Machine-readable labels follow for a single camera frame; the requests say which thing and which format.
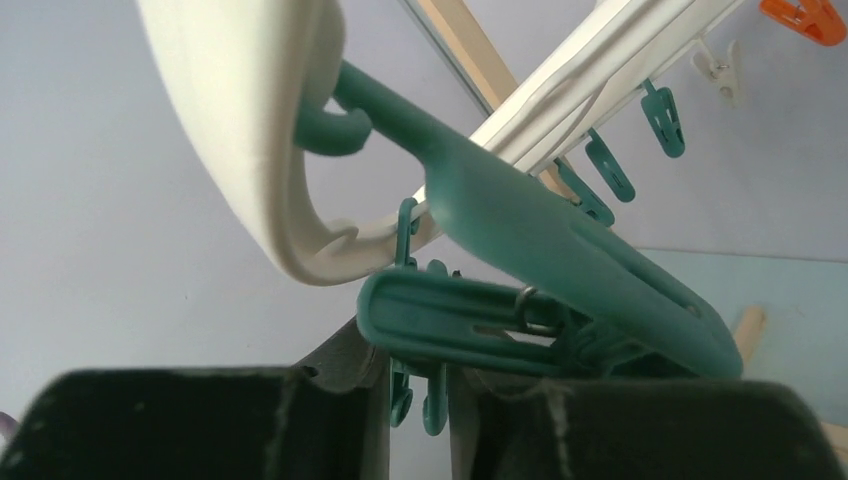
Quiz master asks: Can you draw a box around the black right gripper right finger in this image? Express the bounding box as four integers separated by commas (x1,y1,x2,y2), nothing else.
448,367,570,479

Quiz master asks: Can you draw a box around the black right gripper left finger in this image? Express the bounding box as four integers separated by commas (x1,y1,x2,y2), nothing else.
295,318,391,479

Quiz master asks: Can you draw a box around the white oval clip hanger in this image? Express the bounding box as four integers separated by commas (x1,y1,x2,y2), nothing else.
135,0,848,439

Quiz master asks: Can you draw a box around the wooden hanger rack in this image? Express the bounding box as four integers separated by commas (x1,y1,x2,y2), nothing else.
404,0,578,200

